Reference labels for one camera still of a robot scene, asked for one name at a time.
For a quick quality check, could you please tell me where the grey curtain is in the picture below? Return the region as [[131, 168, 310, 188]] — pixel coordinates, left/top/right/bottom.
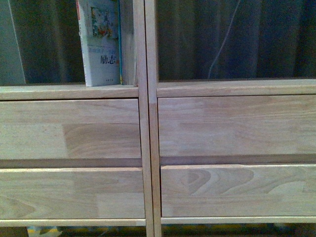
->
[[0, 0, 316, 86]]

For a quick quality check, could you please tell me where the left wooden shelf cabinet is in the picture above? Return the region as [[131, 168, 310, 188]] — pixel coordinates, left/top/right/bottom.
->
[[0, 0, 154, 237]]

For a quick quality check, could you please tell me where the right wooden shelf cabinet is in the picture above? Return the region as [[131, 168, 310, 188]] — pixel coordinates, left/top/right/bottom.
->
[[144, 0, 316, 237]]

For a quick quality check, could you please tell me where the left lower wooden drawer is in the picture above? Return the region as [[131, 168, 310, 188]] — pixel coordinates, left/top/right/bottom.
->
[[0, 168, 145, 220]]

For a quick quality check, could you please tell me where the white cable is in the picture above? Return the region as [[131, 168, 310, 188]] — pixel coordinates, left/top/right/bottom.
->
[[207, 0, 242, 79]]

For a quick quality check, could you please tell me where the right lower wooden drawer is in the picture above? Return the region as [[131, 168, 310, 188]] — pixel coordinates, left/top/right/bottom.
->
[[161, 164, 316, 218]]

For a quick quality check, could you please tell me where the left upper wooden drawer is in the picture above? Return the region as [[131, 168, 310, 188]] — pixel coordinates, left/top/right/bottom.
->
[[0, 99, 141, 159]]

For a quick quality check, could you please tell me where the thin teal book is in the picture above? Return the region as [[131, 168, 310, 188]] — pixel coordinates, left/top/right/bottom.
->
[[117, 0, 123, 85]]

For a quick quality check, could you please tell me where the wooden shelf cabinet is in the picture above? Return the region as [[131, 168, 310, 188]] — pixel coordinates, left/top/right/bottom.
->
[[144, 0, 316, 237], [0, 0, 154, 237]]

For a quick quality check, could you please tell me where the wooden drawer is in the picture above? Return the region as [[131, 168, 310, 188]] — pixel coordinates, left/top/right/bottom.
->
[[161, 164, 316, 218], [0, 99, 141, 159], [158, 95, 316, 157], [0, 168, 145, 220]]

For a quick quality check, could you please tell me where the white illustrated book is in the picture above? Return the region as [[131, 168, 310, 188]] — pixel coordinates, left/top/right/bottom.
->
[[76, 0, 120, 87]]

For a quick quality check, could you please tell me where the right upper wooden drawer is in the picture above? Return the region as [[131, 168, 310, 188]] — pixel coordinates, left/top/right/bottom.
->
[[158, 95, 316, 157]]

